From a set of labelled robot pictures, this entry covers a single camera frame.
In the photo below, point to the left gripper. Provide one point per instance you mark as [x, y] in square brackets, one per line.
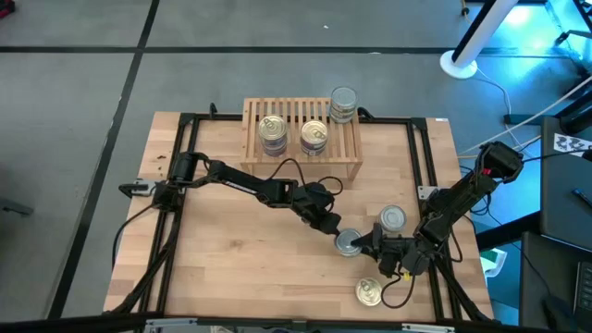
[314, 201]

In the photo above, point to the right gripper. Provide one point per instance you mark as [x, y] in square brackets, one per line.
[398, 256]

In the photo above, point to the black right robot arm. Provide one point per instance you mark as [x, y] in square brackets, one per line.
[444, 208]

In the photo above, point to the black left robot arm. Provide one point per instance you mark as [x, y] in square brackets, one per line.
[240, 180]

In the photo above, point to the wooden slatted shelf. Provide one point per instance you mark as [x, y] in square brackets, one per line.
[296, 160]

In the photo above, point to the silver mounting plate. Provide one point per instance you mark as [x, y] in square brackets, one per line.
[426, 192]

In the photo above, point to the white green box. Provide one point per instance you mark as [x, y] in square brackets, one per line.
[494, 259]

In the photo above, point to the white label sticker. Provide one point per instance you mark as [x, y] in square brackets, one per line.
[441, 120]

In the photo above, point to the dark grey desk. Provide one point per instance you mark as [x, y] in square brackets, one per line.
[546, 268]

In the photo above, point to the black power strip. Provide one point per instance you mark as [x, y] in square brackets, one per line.
[520, 119]

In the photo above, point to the white tower fan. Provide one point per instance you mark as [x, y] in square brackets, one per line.
[455, 68]

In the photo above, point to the black computer mouse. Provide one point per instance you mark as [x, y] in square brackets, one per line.
[557, 312]

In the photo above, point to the black desk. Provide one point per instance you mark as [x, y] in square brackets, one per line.
[564, 194]

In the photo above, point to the dark pen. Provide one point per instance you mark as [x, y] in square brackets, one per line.
[582, 197]

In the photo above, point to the black keyboard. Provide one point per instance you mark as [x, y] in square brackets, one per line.
[585, 289]

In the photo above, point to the black white marker sheet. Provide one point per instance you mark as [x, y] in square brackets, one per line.
[573, 144]

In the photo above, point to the silver metal bracket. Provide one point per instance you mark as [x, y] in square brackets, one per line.
[427, 328]
[171, 322]

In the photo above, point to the black aluminium frame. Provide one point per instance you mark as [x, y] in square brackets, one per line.
[187, 119]

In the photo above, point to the grey metal bracket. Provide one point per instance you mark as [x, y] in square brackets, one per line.
[16, 206]

